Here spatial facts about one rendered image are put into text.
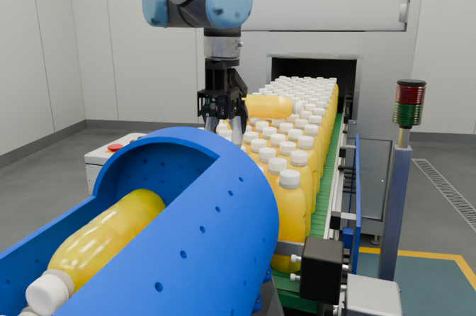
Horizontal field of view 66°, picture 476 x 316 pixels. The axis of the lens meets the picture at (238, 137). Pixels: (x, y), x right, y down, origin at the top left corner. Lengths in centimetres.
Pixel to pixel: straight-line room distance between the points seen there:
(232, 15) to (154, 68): 453
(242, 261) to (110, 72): 500
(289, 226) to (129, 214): 34
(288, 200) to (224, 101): 23
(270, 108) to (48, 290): 84
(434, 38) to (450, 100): 77
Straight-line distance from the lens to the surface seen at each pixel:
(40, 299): 45
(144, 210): 52
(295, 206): 72
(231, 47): 73
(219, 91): 72
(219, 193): 42
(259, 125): 109
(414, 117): 93
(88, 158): 90
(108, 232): 47
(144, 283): 29
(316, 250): 69
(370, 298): 84
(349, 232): 97
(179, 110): 504
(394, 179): 98
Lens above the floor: 137
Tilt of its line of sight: 16 degrees down
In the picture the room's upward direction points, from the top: straight up
